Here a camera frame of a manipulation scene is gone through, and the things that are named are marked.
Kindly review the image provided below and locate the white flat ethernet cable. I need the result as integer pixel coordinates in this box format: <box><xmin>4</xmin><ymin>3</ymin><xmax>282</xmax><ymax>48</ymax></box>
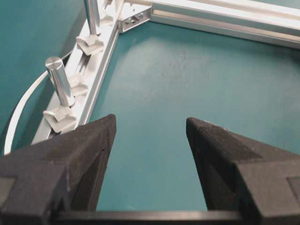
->
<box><xmin>4</xmin><ymin>50</ymin><xmax>72</xmax><ymax>155</ymax></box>

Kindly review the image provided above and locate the aluminium extrusion frame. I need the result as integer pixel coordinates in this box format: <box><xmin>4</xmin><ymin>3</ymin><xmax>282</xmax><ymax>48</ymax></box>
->
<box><xmin>30</xmin><ymin>0</ymin><xmax>300</xmax><ymax>146</ymax></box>

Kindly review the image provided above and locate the silver metal post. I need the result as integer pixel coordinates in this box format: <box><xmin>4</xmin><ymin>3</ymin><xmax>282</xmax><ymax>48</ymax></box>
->
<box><xmin>84</xmin><ymin>0</ymin><xmax>100</xmax><ymax>35</ymax></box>
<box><xmin>45</xmin><ymin>57</ymin><xmax>75</xmax><ymax>107</ymax></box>

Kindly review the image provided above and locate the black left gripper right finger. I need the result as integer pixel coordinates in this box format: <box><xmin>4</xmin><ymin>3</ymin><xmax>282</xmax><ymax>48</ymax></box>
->
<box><xmin>186</xmin><ymin>117</ymin><xmax>300</xmax><ymax>225</ymax></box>

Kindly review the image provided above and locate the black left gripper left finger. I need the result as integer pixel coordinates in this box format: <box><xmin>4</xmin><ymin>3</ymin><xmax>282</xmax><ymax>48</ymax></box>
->
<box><xmin>0</xmin><ymin>114</ymin><xmax>116</xmax><ymax>225</ymax></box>

